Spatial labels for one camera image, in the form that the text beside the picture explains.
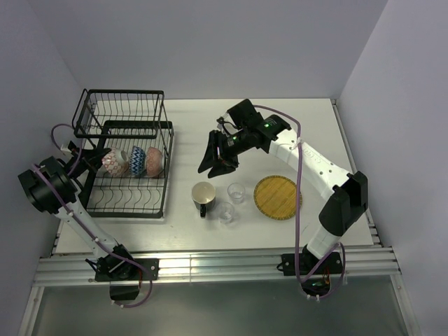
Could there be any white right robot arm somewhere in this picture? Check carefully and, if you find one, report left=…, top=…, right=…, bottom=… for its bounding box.
left=198, top=112, right=368, bottom=273

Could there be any orange patterned bowl zigzag outside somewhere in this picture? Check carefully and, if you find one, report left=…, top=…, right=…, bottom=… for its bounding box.
left=129, top=146, right=146, bottom=176

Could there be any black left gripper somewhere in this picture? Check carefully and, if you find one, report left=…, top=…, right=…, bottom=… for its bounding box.
left=64, top=147, right=112, bottom=179

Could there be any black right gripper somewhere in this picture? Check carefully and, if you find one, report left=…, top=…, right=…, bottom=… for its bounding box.
left=197, top=127, right=251, bottom=179

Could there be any black mug white inside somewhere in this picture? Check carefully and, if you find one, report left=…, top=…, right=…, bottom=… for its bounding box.
left=191, top=181, right=216, bottom=218

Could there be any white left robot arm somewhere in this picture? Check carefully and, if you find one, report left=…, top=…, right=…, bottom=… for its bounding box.
left=17, top=156, right=138, bottom=281

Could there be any black wire dish rack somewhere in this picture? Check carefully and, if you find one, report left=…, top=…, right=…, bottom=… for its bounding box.
left=71, top=89, right=174, bottom=219

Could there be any blue triangle patterned bowl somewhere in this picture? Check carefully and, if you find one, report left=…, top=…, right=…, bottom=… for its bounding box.
left=101, top=148, right=129, bottom=176

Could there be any clear faceted glass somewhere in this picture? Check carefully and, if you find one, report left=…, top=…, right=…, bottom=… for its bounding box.
left=227, top=183, right=245, bottom=204

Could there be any pink floral patterned bowl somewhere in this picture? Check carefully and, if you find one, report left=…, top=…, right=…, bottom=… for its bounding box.
left=146, top=147, right=163, bottom=178

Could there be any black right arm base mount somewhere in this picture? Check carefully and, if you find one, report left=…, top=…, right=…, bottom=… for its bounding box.
left=276, top=252, right=343, bottom=277

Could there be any aluminium table edge rail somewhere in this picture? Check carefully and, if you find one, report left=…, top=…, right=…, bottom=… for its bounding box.
left=32, top=245, right=401, bottom=287

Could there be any round woven bamboo tray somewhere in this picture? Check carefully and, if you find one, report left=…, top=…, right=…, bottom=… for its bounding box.
left=253, top=175, right=297, bottom=221

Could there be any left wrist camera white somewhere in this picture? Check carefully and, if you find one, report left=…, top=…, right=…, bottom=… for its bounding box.
left=58, top=141, right=79, bottom=155

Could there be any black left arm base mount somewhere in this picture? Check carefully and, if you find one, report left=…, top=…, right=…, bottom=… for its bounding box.
left=94, top=258, right=160, bottom=308

